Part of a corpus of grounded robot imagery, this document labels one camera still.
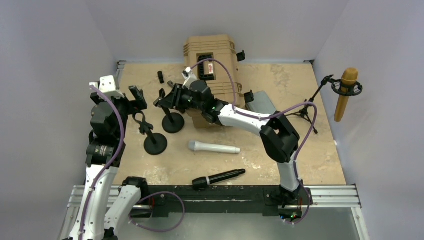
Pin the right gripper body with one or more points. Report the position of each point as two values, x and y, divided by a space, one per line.
186 101

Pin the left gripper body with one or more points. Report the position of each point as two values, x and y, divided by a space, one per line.
124 107

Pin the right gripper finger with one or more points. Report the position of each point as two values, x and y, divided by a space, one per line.
177 91
166 101

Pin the black round-base stand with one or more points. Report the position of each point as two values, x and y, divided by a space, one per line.
172 122
155 143

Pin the tan plastic tool case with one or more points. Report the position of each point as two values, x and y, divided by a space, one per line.
214 60

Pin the black round-base stand front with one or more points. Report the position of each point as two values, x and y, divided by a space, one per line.
155 143

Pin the white microphone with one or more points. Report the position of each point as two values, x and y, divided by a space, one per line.
196 146

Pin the black microphone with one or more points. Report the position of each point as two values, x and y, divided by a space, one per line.
204 182

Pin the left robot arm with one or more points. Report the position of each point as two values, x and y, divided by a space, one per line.
95 219

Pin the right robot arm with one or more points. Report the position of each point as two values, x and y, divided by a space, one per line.
278 135

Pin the gold microphone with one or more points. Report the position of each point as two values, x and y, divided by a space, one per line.
347 88

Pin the small black clip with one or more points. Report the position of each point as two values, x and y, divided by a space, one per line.
161 77

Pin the grey zip pouch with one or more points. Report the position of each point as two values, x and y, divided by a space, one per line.
259 102

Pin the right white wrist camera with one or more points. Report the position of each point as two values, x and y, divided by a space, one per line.
189 77

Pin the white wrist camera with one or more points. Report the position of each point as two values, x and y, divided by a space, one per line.
108 86
189 77

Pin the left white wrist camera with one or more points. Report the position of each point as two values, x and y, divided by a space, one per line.
108 86

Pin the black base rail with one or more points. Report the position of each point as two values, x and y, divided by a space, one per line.
267 200

